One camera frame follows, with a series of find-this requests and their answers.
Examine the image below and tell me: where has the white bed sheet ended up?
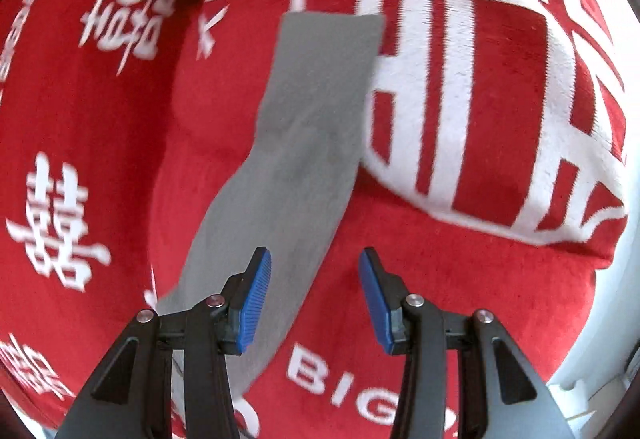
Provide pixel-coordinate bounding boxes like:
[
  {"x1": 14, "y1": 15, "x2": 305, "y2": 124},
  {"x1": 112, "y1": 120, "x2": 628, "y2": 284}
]
[{"x1": 547, "y1": 214, "x2": 640, "y2": 425}]

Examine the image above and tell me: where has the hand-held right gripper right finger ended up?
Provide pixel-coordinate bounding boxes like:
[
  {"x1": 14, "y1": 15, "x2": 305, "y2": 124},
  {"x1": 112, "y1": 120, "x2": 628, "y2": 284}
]
[{"x1": 359, "y1": 247, "x2": 576, "y2": 439}]

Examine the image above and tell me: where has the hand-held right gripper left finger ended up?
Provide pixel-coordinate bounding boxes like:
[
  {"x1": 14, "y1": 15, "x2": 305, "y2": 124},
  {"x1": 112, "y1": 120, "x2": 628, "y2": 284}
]
[{"x1": 55, "y1": 247, "x2": 273, "y2": 439}]

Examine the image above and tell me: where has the grey fleece garment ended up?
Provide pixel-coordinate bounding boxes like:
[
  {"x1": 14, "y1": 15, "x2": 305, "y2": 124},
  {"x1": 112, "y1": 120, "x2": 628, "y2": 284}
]
[{"x1": 155, "y1": 12, "x2": 386, "y2": 400}]

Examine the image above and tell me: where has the red printed blanket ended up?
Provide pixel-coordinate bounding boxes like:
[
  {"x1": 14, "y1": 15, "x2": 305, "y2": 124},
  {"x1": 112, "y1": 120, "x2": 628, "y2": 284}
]
[{"x1": 0, "y1": 0, "x2": 632, "y2": 439}]

